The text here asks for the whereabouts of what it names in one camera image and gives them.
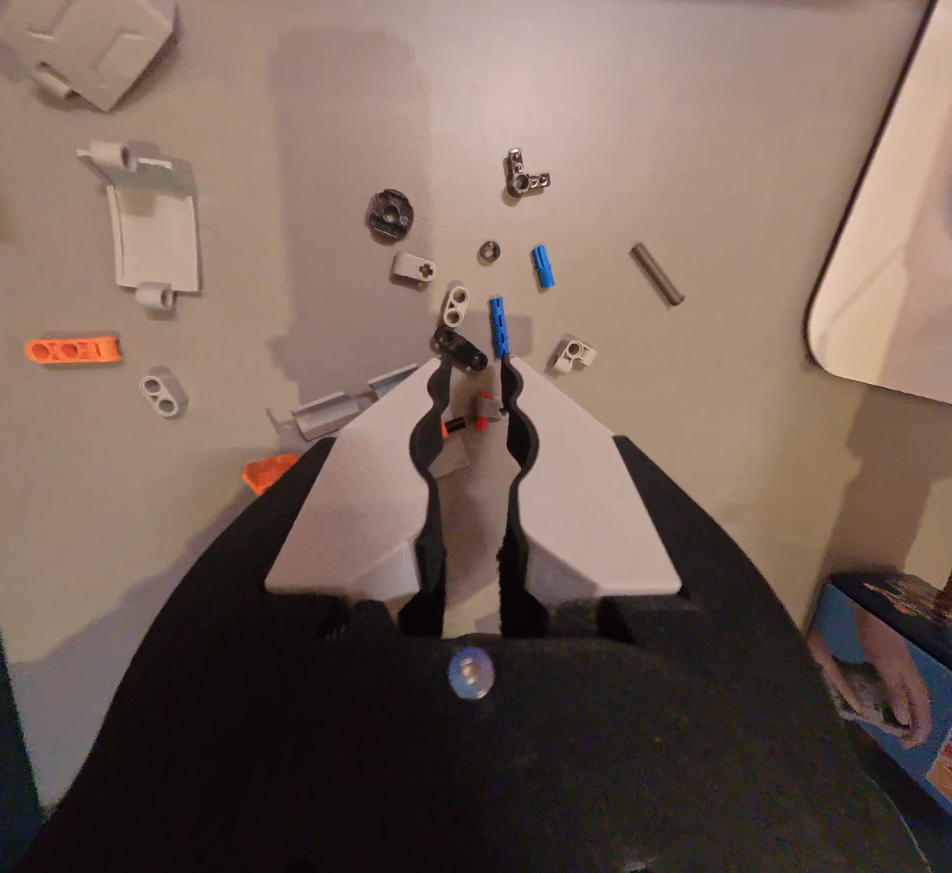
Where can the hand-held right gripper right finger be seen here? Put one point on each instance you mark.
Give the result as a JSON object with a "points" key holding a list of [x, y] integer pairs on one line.
{"points": [[595, 516]]}

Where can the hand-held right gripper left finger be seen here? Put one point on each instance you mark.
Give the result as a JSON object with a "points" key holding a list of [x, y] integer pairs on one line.
{"points": [[349, 516]]}

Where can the black two-hole beam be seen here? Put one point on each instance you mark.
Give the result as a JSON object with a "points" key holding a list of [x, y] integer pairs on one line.
{"points": [[476, 360]]}

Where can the long blue pin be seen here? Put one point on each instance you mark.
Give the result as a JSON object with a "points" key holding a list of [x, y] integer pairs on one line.
{"points": [[498, 326]]}

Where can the light grey two-hole connector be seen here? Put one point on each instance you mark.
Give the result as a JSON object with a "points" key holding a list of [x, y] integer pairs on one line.
{"points": [[455, 306]]}

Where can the small black bush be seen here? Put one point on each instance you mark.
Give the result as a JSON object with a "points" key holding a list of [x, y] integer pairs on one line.
{"points": [[481, 252]]}

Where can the round black disc piece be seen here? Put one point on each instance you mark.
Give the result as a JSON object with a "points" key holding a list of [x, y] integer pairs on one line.
{"points": [[401, 202]]}

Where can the white red small piece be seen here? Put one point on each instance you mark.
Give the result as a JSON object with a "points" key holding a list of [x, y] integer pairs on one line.
{"points": [[491, 408]]}

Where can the light grey small connector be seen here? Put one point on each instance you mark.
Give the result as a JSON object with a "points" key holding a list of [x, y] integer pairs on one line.
{"points": [[559, 364]]}

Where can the short dark grey axle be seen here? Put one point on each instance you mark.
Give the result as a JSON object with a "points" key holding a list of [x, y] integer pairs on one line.
{"points": [[657, 274]]}

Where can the orange small beam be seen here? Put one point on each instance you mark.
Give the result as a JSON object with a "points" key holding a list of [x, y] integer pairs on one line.
{"points": [[108, 351]]}

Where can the picture box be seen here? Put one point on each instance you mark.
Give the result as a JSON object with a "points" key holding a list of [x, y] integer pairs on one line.
{"points": [[877, 665]]}

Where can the grey hollow panel piece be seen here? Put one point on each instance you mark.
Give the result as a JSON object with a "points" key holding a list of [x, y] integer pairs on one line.
{"points": [[156, 241]]}

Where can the black connector with pins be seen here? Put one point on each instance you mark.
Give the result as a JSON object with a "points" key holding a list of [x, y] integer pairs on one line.
{"points": [[520, 181]]}

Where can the white board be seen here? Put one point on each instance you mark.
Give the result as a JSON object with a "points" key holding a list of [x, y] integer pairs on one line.
{"points": [[892, 256]]}

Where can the grey ridged panel piece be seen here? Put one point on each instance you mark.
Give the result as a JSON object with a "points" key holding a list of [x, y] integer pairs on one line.
{"points": [[89, 10]]}

